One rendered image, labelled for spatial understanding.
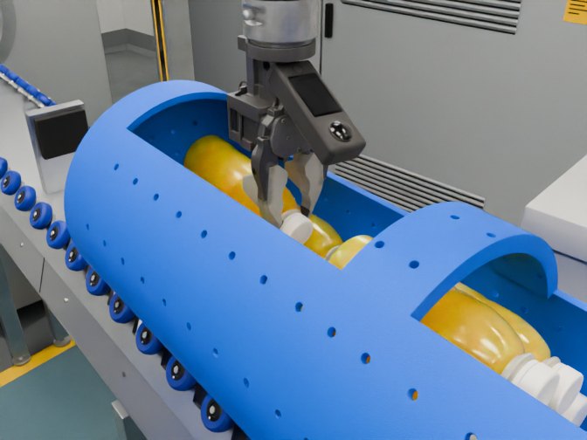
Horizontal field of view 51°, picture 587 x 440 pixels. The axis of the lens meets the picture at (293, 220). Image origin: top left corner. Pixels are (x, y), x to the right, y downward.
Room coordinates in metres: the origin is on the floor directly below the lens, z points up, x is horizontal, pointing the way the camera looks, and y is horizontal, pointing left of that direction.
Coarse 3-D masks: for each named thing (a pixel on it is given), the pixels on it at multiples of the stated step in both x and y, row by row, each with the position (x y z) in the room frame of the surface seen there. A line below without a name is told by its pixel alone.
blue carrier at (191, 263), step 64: (128, 128) 0.62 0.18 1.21; (192, 128) 0.73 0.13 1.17; (128, 192) 0.54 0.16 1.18; (192, 192) 0.49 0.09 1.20; (128, 256) 0.49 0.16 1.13; (192, 256) 0.43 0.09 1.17; (256, 256) 0.40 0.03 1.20; (384, 256) 0.36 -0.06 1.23; (448, 256) 0.35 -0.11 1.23; (512, 256) 0.44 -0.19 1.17; (192, 320) 0.40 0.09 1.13; (256, 320) 0.36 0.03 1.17; (320, 320) 0.33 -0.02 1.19; (384, 320) 0.31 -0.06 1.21; (576, 320) 0.42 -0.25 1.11; (256, 384) 0.33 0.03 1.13; (320, 384) 0.30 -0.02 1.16; (384, 384) 0.27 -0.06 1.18; (448, 384) 0.26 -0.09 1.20; (512, 384) 0.25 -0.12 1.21
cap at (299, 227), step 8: (296, 216) 0.59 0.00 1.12; (304, 216) 0.60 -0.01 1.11; (288, 224) 0.58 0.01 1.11; (296, 224) 0.58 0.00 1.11; (304, 224) 0.59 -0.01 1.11; (312, 224) 0.60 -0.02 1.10; (288, 232) 0.58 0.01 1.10; (296, 232) 0.58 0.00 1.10; (304, 232) 0.59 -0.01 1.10; (296, 240) 0.59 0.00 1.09; (304, 240) 0.59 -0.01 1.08
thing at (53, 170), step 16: (32, 112) 1.01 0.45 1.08; (48, 112) 1.01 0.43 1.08; (64, 112) 1.02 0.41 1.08; (80, 112) 1.03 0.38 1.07; (32, 128) 0.99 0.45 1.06; (48, 128) 0.99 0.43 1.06; (64, 128) 1.01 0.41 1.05; (80, 128) 1.03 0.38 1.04; (32, 144) 1.00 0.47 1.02; (48, 144) 0.99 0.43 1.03; (64, 144) 1.01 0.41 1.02; (48, 160) 1.00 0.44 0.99; (64, 160) 1.02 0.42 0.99; (48, 176) 1.00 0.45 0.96; (64, 176) 1.01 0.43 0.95; (48, 192) 0.99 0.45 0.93
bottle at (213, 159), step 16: (192, 144) 0.71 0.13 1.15; (208, 144) 0.71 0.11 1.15; (224, 144) 0.71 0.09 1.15; (192, 160) 0.70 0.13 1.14; (208, 160) 0.68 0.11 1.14; (224, 160) 0.68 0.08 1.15; (240, 160) 0.68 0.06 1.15; (208, 176) 0.67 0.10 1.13; (224, 176) 0.65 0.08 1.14; (240, 176) 0.65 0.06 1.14; (224, 192) 0.64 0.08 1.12; (240, 192) 0.63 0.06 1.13; (288, 192) 0.63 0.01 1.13; (256, 208) 0.61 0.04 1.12; (288, 208) 0.61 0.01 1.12
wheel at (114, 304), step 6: (114, 294) 0.63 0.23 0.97; (114, 300) 0.64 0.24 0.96; (120, 300) 0.62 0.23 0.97; (114, 306) 0.62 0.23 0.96; (120, 306) 0.62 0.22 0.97; (126, 306) 0.61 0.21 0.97; (114, 312) 0.62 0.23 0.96; (120, 312) 0.61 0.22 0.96; (126, 312) 0.61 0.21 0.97; (132, 312) 0.61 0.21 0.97; (114, 318) 0.61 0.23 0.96; (120, 318) 0.60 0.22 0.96; (126, 318) 0.60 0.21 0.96; (132, 318) 0.61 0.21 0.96
